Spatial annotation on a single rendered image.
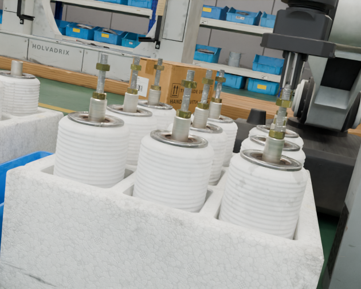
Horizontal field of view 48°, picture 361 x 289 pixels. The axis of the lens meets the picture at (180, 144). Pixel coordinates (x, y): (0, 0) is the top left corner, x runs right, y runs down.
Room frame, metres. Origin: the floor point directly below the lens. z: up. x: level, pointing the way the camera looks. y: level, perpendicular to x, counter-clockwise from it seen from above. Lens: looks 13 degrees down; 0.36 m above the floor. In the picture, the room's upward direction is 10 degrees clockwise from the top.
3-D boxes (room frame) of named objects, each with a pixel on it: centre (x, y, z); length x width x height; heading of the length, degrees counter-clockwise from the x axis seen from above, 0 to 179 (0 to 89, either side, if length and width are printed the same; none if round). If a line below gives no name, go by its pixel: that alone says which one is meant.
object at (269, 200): (0.48, -0.11, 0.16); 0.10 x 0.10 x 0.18
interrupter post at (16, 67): (0.84, 0.36, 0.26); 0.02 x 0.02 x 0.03
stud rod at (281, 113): (0.48, -0.11, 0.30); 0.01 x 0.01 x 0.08
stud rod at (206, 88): (0.62, -0.02, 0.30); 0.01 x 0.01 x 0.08
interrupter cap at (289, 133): (0.71, -0.17, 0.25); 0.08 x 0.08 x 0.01
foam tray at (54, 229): (0.62, -0.02, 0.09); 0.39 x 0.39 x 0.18; 77
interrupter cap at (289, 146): (0.60, -0.14, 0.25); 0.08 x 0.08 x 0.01
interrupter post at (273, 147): (0.48, -0.11, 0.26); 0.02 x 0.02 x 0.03
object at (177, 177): (0.51, 0.00, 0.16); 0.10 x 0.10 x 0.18
